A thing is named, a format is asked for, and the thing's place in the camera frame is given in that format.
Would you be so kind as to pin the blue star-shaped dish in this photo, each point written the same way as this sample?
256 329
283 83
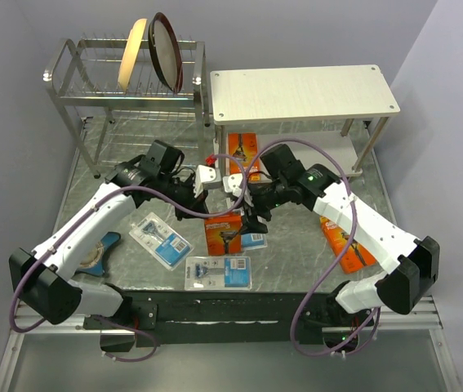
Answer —
94 263

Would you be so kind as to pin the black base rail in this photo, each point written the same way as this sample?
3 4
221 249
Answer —
181 317

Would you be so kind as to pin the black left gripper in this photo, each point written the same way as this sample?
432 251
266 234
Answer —
198 204

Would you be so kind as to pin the blue razor blister pack left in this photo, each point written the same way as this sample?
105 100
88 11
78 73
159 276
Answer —
161 241

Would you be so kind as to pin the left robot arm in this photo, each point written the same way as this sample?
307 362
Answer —
43 278

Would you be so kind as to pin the blue razor blister pack front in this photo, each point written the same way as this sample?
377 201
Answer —
218 273

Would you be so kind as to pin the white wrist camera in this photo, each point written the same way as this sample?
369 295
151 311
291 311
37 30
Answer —
236 185
206 178

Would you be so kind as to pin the blue razor blister pack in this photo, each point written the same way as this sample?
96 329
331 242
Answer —
161 241
218 273
253 241

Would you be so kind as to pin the blue razor blister pack centre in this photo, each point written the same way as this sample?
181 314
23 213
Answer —
253 241

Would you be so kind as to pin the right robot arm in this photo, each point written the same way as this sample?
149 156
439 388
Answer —
410 265

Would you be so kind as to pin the dark brown plate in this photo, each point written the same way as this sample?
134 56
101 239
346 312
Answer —
165 53

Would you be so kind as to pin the cream plate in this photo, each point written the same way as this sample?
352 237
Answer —
130 53

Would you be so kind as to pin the white two-tier shelf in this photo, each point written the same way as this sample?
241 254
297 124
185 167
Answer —
342 109

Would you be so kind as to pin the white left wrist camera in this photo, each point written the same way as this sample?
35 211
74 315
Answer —
206 178

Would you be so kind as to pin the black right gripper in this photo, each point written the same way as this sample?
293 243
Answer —
251 224

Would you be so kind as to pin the steel dish rack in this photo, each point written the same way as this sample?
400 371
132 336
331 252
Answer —
109 125

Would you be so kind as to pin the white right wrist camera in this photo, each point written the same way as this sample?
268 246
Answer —
236 185

